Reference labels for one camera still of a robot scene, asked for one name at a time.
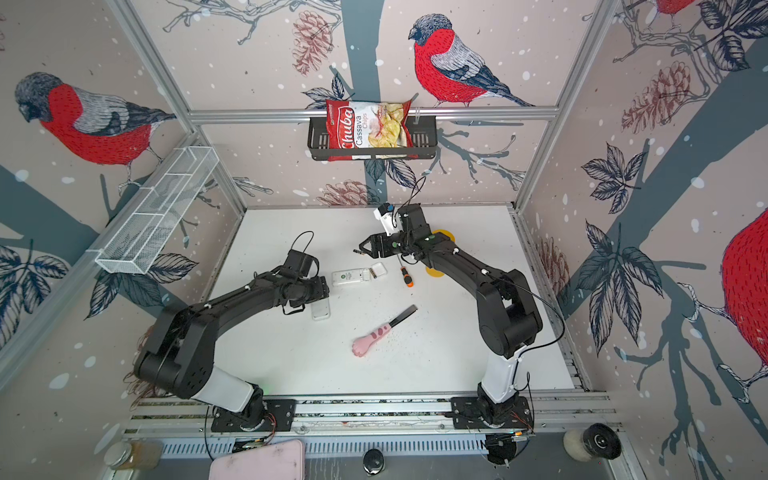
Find grey remote control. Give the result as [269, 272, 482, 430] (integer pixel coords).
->
[310, 298, 331, 321]

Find white battery cover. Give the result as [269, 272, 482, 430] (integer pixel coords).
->
[369, 262, 388, 279]

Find white remote control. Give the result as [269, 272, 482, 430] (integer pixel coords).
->
[332, 268, 374, 287]

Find orange black screwdriver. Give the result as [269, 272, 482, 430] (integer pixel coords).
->
[397, 256, 414, 288]

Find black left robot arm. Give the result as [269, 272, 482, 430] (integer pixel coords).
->
[133, 249, 329, 428]

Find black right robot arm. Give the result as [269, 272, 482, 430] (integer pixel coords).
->
[357, 203, 544, 432]

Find yellow plastic goblet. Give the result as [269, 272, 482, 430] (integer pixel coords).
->
[423, 229, 457, 278]

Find red cassava chips bag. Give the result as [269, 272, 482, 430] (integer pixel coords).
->
[326, 100, 413, 150]

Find pink cloth pad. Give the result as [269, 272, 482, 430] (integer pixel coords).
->
[208, 440, 306, 480]

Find black round knob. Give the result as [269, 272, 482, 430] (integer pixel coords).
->
[362, 448, 385, 476]

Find glass jar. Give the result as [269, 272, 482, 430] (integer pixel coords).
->
[104, 440, 163, 470]

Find white tape roll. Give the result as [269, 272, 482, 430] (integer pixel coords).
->
[563, 423, 622, 462]

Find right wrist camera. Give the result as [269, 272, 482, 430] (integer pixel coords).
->
[374, 203, 400, 236]

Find pink handled scraper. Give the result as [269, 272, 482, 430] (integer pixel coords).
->
[352, 305, 418, 357]

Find black wall basket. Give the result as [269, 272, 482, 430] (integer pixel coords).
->
[307, 116, 438, 161]

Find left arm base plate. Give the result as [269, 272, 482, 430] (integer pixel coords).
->
[211, 397, 297, 434]

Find aluminium mounting rail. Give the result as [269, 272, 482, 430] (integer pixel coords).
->
[121, 390, 621, 438]

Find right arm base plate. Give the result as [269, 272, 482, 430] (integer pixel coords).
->
[445, 394, 534, 431]

